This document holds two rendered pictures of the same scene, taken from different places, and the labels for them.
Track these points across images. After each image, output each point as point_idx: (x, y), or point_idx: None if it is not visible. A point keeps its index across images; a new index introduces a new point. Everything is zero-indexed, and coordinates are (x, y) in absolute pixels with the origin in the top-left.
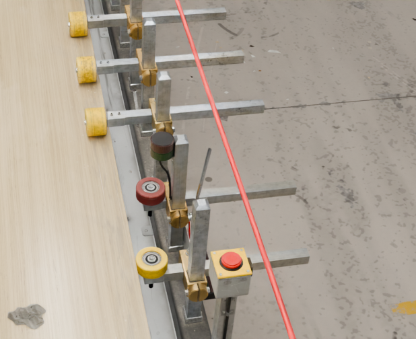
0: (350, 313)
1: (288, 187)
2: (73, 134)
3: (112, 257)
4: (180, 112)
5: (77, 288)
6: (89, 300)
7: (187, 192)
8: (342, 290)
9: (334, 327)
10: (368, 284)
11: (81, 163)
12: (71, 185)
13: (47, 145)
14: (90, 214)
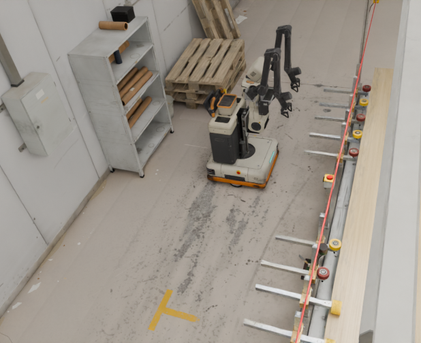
0: (216, 327)
1: (265, 260)
2: (347, 313)
3: (349, 249)
4: (295, 293)
5: (365, 242)
6: (362, 237)
7: (306, 273)
8: (211, 338)
9: (227, 324)
10: (198, 336)
11: (348, 295)
12: (355, 285)
13: (361, 311)
14: (351, 269)
